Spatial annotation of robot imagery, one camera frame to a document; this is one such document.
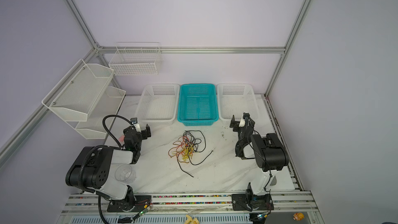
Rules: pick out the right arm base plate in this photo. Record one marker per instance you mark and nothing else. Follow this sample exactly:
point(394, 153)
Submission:
point(241, 202)

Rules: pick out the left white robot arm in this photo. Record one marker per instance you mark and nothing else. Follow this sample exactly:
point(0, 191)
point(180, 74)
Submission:
point(107, 172)

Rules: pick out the teal plastic basket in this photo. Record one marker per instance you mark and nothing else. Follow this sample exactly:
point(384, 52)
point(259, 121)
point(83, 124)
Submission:
point(197, 105)

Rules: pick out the left white plastic basket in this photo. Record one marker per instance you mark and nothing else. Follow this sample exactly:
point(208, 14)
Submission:
point(158, 104)

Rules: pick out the aluminium front rail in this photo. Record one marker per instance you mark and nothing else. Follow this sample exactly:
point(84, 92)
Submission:
point(195, 203)

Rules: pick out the orange round object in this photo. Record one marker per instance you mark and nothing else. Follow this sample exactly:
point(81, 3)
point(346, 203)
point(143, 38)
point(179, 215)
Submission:
point(298, 216)

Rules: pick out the white two-tier mesh shelf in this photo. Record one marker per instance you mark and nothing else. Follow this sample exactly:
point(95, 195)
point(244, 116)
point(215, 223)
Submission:
point(83, 97)

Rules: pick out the right white plastic basket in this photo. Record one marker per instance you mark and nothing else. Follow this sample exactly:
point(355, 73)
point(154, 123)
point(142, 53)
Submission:
point(234, 99)

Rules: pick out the yellow object at front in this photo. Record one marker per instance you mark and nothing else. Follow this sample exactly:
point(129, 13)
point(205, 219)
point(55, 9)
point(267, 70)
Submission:
point(191, 220)

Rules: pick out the white wire wall basket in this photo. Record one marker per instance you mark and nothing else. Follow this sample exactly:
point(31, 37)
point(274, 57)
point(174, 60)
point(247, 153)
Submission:
point(136, 58)

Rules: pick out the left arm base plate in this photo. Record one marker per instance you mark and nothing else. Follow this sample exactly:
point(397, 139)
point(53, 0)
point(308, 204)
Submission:
point(137, 205)

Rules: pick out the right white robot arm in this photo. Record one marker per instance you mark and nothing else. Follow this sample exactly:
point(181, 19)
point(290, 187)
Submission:
point(269, 154)

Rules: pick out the white plastic basket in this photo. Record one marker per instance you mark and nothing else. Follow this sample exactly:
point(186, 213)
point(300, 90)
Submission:
point(158, 104)
point(234, 99)

